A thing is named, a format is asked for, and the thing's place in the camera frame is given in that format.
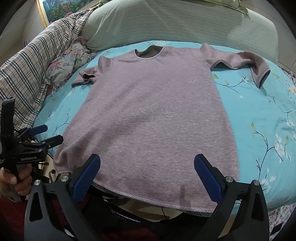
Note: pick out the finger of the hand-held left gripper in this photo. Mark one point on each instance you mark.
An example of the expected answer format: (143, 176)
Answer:
(38, 129)
(54, 140)

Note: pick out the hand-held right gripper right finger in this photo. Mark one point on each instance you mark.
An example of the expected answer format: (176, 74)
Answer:
(208, 179)

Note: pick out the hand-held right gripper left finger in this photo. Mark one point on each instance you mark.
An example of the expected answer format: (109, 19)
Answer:
(85, 179)

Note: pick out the pink knit shirt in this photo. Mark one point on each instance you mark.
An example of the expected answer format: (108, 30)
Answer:
(148, 120)

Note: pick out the person's left hand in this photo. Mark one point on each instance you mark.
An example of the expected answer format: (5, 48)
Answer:
(17, 183)

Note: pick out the plaid blanket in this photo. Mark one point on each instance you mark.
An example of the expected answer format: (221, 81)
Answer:
(34, 67)

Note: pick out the blue floral bedsheet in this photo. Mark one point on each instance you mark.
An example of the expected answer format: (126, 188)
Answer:
(254, 129)

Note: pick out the floral pillow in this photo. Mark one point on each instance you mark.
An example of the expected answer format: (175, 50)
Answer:
(66, 63)

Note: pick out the floral mattress cover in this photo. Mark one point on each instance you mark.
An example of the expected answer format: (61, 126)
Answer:
(281, 216)

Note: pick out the gold framed landscape picture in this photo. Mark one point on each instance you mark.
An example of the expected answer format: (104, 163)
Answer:
(60, 10)

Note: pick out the grey-green striped pillow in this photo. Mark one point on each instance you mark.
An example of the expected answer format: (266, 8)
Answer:
(180, 25)

